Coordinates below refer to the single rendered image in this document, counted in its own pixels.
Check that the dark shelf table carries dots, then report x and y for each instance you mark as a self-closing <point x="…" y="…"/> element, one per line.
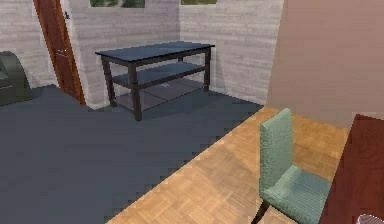
<point x="151" y="52"/>

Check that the green upholstered chair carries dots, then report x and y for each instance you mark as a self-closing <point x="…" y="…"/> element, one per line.
<point x="281" y="160"/>

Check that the window with green view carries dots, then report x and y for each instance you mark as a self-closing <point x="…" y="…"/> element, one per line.
<point x="198" y="1"/>
<point x="117" y="3"/>

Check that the reddish brown wooden door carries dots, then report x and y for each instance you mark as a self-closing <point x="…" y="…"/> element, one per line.
<point x="58" y="50"/>

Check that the reddish brown wooden table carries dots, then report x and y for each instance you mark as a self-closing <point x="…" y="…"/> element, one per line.
<point x="361" y="173"/>

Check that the dark green armchair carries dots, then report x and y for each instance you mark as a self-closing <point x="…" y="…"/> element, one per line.
<point x="11" y="80"/>

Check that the grey round dish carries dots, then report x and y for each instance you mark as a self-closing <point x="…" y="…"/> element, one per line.
<point x="371" y="220"/>

